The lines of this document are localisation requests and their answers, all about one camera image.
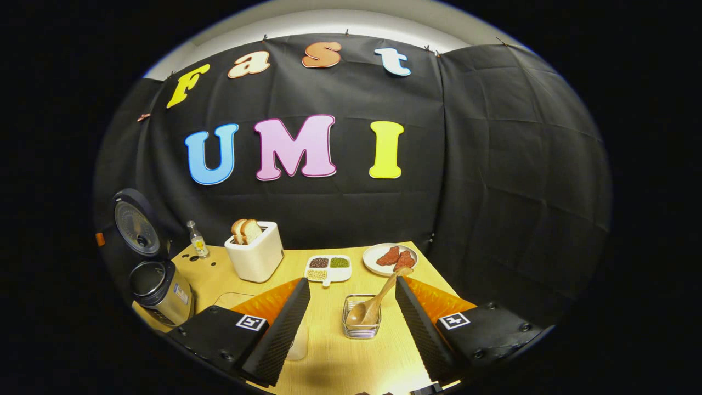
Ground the small glass bottle yellow label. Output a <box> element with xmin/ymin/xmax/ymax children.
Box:
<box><xmin>186</xmin><ymin>221</ymin><xmax>210</xmax><ymax>258</ymax></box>

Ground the white round plate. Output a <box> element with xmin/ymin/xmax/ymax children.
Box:
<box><xmin>363</xmin><ymin>243</ymin><xmax>419</xmax><ymax>276</ymax></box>

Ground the clear plastic container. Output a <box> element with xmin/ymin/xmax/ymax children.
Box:
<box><xmin>214</xmin><ymin>292</ymin><xmax>309</xmax><ymax>361</ymax></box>

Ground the wooden spoon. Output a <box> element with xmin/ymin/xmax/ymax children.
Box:
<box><xmin>346</xmin><ymin>267</ymin><xmax>413</xmax><ymax>326</ymax></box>

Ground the white toaster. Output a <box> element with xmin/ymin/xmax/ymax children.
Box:
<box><xmin>224</xmin><ymin>221</ymin><xmax>285</xmax><ymax>283</ymax></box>

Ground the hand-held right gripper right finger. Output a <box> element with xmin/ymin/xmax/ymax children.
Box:
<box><xmin>395</xmin><ymin>275</ymin><xmax>549</xmax><ymax>386</ymax></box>

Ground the black silver rice cooker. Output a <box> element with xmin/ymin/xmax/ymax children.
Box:
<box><xmin>99</xmin><ymin>188</ymin><xmax>195</xmax><ymax>328</ymax></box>

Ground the white divided dish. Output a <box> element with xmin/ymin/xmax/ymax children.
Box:
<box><xmin>304</xmin><ymin>255</ymin><xmax>353</xmax><ymax>287</ymax></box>

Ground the metal wire chopstick holder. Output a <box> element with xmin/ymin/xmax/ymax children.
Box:
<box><xmin>342</xmin><ymin>295</ymin><xmax>382</xmax><ymax>339</ymax></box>

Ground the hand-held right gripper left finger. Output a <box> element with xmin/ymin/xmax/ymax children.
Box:
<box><xmin>165</xmin><ymin>277</ymin><xmax>311</xmax><ymax>388</ymax></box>

